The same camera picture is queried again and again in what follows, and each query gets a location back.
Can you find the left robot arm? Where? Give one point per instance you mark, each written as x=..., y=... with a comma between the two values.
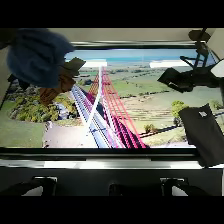
x=13, y=190

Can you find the black T-shirt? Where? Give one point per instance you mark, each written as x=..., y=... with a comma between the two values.
x=204, y=136

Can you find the black folding chair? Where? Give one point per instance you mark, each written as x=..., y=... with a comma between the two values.
x=197, y=34

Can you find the blue T-shirt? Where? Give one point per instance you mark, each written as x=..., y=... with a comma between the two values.
x=36, y=60

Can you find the brown garment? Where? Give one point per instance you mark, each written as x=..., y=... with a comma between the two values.
x=53, y=92

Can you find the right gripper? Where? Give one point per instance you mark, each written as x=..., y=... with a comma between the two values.
x=178, y=80

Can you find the silver frame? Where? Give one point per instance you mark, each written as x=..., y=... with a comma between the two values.
x=100, y=164

